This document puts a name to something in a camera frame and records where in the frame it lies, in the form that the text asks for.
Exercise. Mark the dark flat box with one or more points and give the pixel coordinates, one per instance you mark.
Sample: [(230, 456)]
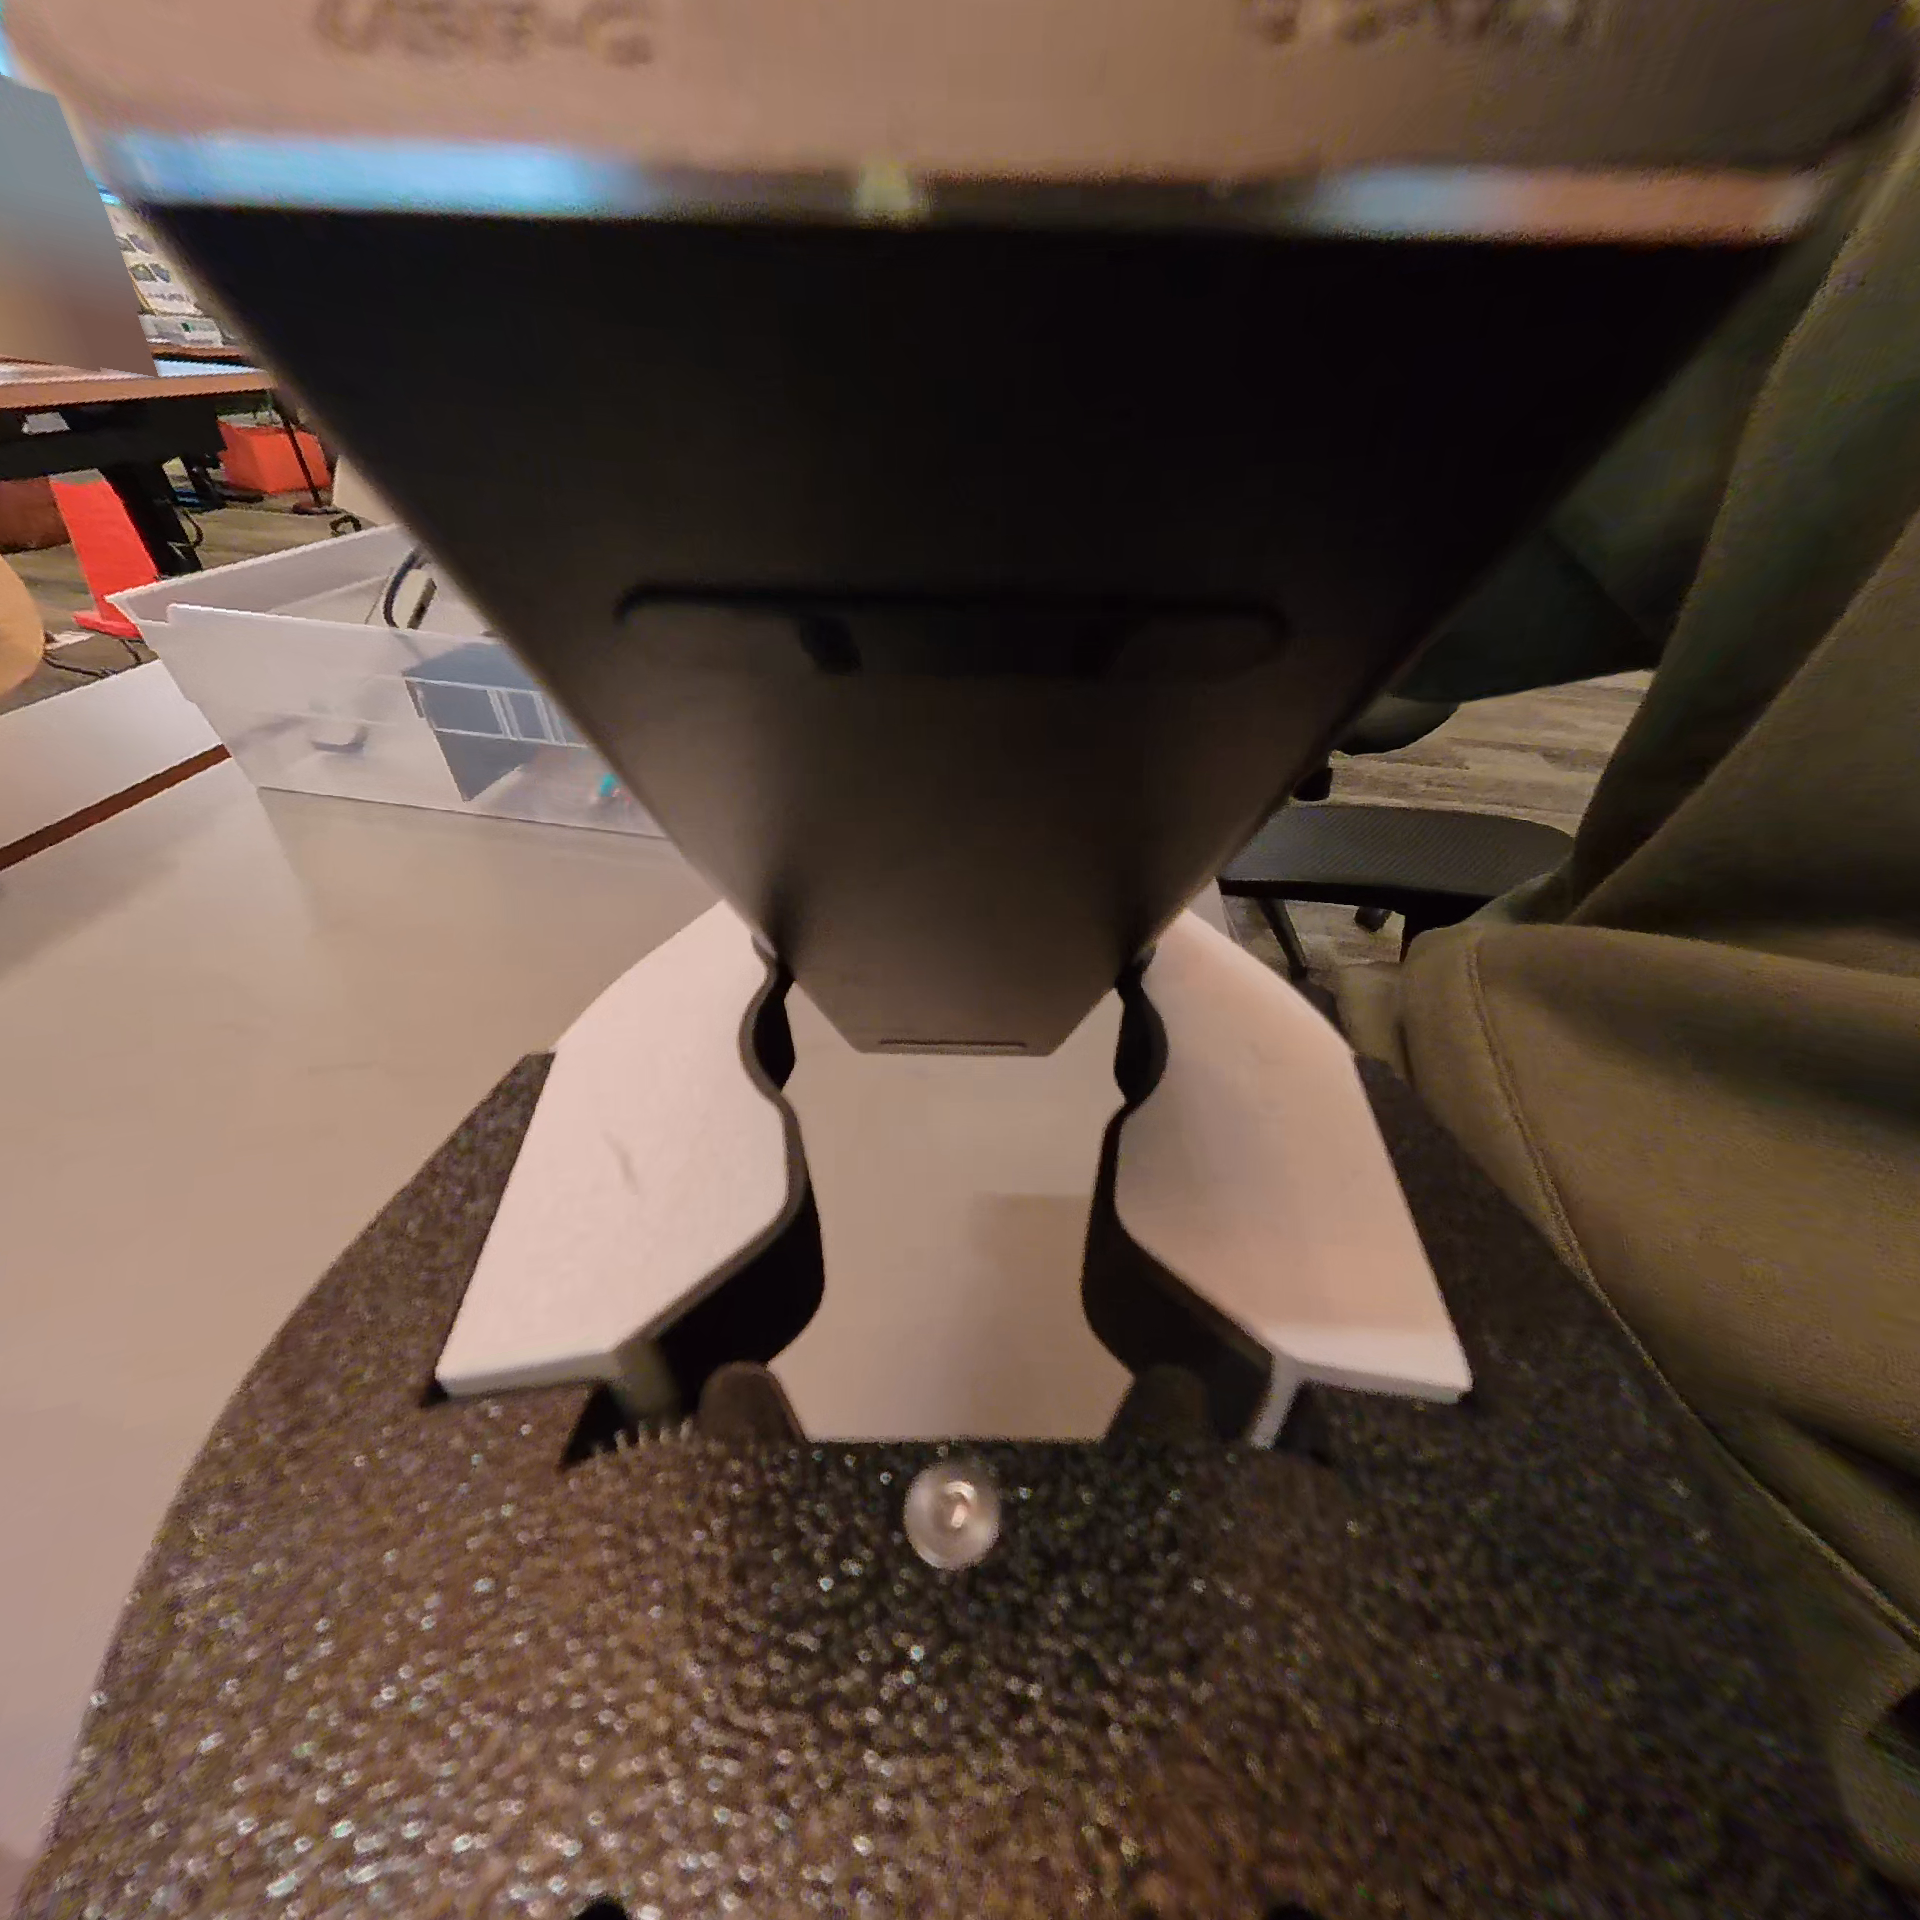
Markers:
[(495, 735)]

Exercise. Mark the black mesh office chair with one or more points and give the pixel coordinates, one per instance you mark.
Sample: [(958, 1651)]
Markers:
[(1396, 856)]

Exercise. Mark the person's olive sweatshirt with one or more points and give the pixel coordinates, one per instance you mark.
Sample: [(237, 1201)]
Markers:
[(1725, 1049)]

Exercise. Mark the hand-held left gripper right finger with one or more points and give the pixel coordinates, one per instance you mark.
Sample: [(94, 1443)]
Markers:
[(1277, 1201)]

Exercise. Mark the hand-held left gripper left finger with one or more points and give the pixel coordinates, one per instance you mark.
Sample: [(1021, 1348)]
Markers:
[(630, 1201)]

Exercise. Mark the clear plastic organiser box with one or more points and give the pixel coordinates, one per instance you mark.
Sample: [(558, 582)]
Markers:
[(301, 704)]

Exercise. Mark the wood-top desk with black legs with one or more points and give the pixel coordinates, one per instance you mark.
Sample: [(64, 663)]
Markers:
[(90, 382)]

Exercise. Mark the orange box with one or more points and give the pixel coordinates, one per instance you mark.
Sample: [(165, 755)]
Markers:
[(271, 458)]

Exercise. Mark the black multi-port USB hub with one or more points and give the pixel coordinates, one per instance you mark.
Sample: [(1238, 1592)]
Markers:
[(961, 451)]

